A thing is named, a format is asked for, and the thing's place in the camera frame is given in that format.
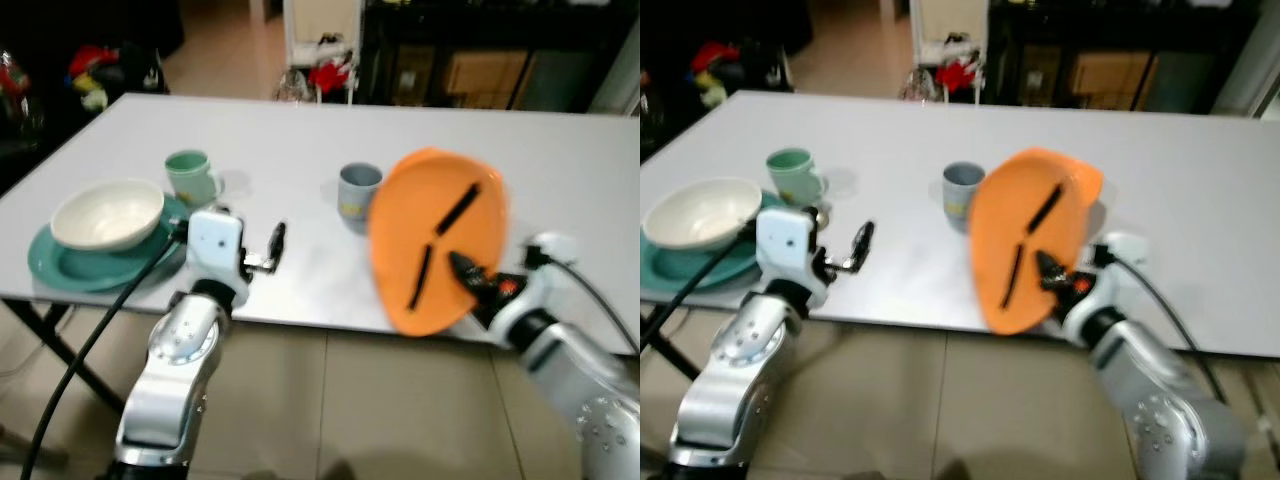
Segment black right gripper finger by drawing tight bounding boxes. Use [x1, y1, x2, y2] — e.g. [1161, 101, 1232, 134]
[447, 252, 491, 293]
[1035, 252, 1076, 291]

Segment orange round plate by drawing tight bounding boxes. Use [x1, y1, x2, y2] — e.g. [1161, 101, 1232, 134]
[368, 148, 509, 338]
[968, 147, 1104, 336]

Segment black tape strip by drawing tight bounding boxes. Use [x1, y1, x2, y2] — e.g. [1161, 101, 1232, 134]
[1003, 243, 1026, 309]
[1026, 185, 1063, 236]
[410, 245, 434, 311]
[435, 184, 481, 237]

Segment grey mug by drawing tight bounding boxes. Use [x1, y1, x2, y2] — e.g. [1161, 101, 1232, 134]
[942, 161, 989, 226]
[337, 163, 385, 236]

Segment pale green mug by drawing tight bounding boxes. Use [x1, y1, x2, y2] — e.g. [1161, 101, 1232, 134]
[766, 147, 829, 206]
[164, 150, 225, 208]

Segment white ceramic bowl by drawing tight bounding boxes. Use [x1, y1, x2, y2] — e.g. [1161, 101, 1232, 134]
[50, 178, 166, 253]
[642, 177, 764, 253]

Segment teal round plate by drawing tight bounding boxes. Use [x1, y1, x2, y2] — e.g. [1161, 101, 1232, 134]
[640, 192, 791, 294]
[27, 195, 193, 293]

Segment black table leg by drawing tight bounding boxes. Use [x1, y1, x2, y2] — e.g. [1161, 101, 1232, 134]
[0, 298, 126, 411]
[640, 320, 693, 383]

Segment red bag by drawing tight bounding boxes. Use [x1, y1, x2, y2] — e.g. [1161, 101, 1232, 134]
[935, 58, 977, 93]
[308, 60, 351, 94]

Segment brown wooden cabinet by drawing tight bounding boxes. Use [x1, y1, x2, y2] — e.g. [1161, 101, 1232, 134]
[1065, 50, 1161, 111]
[440, 50, 531, 109]

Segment white chair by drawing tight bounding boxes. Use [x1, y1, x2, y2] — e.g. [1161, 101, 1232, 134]
[908, 0, 991, 101]
[283, 0, 363, 101]

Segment red cloth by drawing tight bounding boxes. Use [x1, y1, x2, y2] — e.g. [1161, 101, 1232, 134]
[68, 45, 121, 79]
[690, 42, 741, 77]

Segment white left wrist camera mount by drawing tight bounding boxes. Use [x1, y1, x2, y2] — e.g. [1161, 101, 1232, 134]
[756, 206, 823, 291]
[187, 208, 248, 291]

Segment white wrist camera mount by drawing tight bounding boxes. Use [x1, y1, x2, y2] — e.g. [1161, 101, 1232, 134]
[1095, 232, 1151, 293]
[187, 208, 248, 291]
[525, 233, 581, 281]
[756, 206, 823, 291]

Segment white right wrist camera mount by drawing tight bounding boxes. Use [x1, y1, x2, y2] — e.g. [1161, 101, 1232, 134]
[1095, 232, 1151, 293]
[525, 233, 581, 281]

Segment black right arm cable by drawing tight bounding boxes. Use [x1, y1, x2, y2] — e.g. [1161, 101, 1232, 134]
[543, 253, 641, 353]
[1108, 253, 1229, 403]

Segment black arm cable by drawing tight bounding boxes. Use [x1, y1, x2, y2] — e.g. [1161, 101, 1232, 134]
[543, 253, 641, 353]
[1108, 253, 1229, 403]
[640, 222, 763, 341]
[18, 228, 193, 480]

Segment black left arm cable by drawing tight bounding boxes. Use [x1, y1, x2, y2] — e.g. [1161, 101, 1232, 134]
[640, 222, 763, 341]
[18, 228, 193, 480]

